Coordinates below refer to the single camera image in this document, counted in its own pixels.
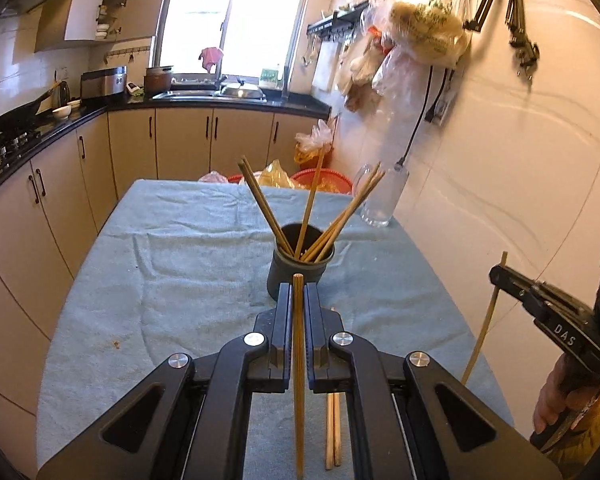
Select white power strip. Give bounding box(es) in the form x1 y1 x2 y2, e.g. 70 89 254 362
424 85 455 127

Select brown cooking pot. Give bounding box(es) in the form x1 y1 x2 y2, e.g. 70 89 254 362
144 65 174 93

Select red plastic basket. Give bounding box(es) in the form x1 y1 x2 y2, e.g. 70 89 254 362
227 169 353 196

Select brown filled plastic bag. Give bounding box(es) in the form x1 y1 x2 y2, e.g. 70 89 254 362
335 35 396 113

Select metal pot lid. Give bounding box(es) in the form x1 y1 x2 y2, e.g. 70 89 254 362
219 76 263 100

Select white cutting board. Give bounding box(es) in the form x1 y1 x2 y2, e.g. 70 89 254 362
312 42 338 93

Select bunch of wooden chopsticks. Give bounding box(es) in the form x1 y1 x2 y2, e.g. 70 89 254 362
237 156 387 263

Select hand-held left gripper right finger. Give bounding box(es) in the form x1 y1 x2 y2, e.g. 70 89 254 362
304 282 563 480

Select blue-grey tablecloth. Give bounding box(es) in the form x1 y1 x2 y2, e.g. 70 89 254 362
34 178 515 471

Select black power plug cable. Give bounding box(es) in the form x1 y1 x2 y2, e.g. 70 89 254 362
392 65 436 171

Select stainless rice cooker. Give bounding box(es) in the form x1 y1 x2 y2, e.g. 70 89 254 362
80 66 128 100

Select yellow plastic bag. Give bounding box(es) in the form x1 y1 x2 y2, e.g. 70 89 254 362
257 159 296 190

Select beige upper cabinet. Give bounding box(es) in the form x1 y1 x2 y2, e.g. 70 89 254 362
34 0 166 53

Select long wooden chopstick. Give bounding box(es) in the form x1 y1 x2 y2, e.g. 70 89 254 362
332 306 343 467
292 273 307 479
460 251 508 387

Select kitchen window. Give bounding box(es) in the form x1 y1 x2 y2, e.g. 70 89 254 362
156 0 315 96

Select black wall rack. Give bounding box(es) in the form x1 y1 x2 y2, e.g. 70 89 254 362
307 1 371 41

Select stacked white dishes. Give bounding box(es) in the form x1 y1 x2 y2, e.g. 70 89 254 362
95 4 119 41

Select dark grey utensil holder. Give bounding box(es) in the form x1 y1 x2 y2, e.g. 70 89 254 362
266 223 336 301

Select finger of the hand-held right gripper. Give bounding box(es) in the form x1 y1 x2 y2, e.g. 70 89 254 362
489 264 552 312

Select green dish soap bottle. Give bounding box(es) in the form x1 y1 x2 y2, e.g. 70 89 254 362
257 64 283 90

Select crumpled clear plastic bag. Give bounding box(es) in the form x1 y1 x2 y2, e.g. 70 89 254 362
294 119 337 153

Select person's right hand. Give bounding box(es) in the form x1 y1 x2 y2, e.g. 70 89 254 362
532 352 583 435

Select large clear plastic bag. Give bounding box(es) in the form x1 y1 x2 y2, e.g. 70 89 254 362
362 0 473 68

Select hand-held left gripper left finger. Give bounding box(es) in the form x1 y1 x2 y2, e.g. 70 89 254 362
37 282 294 480

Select clear glass pitcher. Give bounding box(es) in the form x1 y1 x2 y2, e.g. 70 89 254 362
352 162 411 228

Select pink cloth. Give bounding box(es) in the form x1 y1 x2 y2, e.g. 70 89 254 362
199 46 224 73

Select steel kitchen sink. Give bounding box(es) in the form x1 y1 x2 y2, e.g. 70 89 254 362
152 87 268 105

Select black wok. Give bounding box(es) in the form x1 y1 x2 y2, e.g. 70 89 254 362
0 87 61 133

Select beige lower cabinets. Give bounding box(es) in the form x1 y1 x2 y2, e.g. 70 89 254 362
0 105 331 461

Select black kitchen countertop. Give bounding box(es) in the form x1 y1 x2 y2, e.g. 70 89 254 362
0 87 332 206

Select gas stove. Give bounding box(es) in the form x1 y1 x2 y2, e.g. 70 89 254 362
0 127 43 171

